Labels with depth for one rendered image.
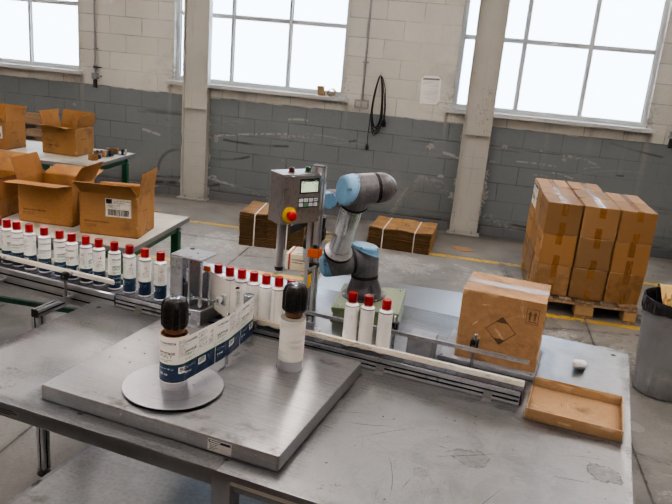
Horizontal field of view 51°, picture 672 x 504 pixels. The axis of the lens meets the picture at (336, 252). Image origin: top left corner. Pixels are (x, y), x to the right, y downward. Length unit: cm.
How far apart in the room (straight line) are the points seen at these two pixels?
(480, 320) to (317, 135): 568
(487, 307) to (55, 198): 269
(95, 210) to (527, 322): 255
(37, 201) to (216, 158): 430
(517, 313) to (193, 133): 635
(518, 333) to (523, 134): 540
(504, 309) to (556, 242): 320
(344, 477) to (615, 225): 421
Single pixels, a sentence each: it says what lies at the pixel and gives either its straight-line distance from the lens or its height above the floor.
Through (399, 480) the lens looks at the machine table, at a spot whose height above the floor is 83.
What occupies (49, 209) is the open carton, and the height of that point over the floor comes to 87.
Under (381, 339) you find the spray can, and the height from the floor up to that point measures 94.
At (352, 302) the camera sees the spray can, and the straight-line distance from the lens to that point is 256.
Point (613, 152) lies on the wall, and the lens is 805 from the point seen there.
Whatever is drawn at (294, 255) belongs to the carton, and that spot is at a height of 102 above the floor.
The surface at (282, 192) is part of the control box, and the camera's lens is 257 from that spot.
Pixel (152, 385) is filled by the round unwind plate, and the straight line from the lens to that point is 228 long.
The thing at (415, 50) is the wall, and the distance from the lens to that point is 790.
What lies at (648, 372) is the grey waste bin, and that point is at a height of 15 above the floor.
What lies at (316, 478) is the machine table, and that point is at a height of 83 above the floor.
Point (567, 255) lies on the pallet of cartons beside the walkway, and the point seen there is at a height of 48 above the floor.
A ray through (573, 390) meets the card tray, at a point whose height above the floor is 85.
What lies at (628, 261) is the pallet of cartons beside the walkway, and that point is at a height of 50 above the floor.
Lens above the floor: 195
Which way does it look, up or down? 17 degrees down
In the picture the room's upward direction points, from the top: 5 degrees clockwise
